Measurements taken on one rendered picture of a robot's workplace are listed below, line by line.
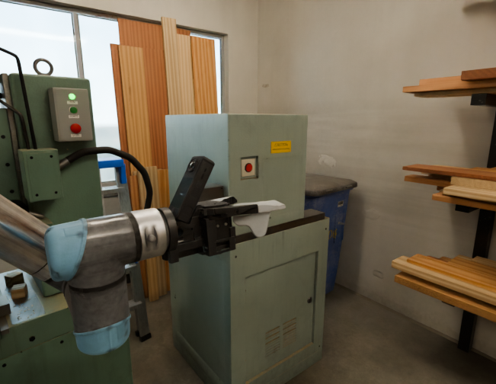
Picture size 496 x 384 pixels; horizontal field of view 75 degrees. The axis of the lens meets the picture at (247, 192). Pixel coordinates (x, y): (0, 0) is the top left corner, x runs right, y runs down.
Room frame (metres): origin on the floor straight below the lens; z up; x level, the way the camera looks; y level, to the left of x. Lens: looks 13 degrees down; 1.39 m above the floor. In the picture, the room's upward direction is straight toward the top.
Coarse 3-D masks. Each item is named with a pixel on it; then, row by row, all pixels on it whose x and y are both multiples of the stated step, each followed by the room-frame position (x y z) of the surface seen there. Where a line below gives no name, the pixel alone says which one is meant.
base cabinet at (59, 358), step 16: (64, 336) 0.92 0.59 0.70; (32, 352) 0.86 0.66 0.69; (48, 352) 0.88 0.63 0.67; (64, 352) 0.91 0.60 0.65; (80, 352) 0.94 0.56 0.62; (112, 352) 1.01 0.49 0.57; (128, 352) 1.05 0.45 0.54; (0, 368) 0.80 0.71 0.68; (16, 368) 0.83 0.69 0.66; (32, 368) 0.85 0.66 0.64; (48, 368) 0.88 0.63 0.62; (64, 368) 0.91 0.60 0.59; (80, 368) 0.94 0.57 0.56; (96, 368) 0.97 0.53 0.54; (112, 368) 1.01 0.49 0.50; (128, 368) 1.05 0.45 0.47
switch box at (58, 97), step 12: (60, 96) 1.01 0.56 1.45; (84, 96) 1.05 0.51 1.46; (60, 108) 1.01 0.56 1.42; (84, 108) 1.05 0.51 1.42; (60, 120) 1.00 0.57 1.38; (72, 120) 1.03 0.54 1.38; (84, 120) 1.05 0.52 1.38; (60, 132) 1.00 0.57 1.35; (72, 132) 1.02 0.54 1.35; (84, 132) 1.05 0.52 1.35
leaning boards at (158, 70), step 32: (128, 32) 2.59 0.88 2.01; (160, 32) 2.74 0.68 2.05; (128, 64) 2.51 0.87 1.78; (160, 64) 2.69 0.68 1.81; (192, 64) 2.85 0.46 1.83; (128, 96) 2.48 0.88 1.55; (160, 96) 2.67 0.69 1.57; (192, 96) 2.85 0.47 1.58; (128, 128) 2.46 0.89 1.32; (160, 128) 2.65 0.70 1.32; (160, 160) 2.62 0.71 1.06; (160, 192) 2.46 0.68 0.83; (160, 256) 2.38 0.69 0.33; (160, 288) 2.36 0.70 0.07
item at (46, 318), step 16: (0, 288) 1.05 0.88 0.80; (32, 288) 1.05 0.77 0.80; (16, 304) 0.95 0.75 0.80; (32, 304) 0.95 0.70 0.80; (48, 304) 0.95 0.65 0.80; (64, 304) 0.95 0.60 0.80; (16, 320) 0.86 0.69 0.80; (32, 320) 0.86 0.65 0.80; (48, 320) 0.89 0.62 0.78; (64, 320) 0.92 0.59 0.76; (0, 336) 0.81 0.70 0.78; (16, 336) 0.83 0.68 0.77; (32, 336) 0.86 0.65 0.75; (48, 336) 0.89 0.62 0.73; (0, 352) 0.81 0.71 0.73; (16, 352) 0.83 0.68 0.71
